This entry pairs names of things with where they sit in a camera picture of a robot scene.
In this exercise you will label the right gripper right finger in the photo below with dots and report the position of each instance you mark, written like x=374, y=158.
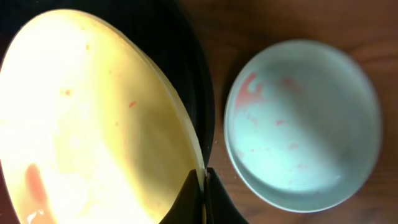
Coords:
x=219, y=207

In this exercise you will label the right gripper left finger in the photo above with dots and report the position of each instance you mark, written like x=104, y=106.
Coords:
x=187, y=207

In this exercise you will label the light blue plate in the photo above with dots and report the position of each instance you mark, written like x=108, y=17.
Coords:
x=303, y=126

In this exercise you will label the yellow plate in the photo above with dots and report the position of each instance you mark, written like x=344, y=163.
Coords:
x=92, y=131

